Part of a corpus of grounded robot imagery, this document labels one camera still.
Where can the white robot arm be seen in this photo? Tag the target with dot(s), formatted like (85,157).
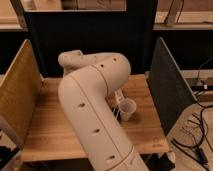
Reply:
(88,79)

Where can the dark grey right side panel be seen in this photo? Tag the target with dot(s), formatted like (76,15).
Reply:
(172,95)

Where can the black back panel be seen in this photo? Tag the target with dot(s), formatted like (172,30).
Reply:
(128,32)

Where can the wooden left side panel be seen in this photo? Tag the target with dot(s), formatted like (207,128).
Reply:
(19,90)

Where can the white plastic brush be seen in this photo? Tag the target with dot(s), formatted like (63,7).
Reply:
(118,98)

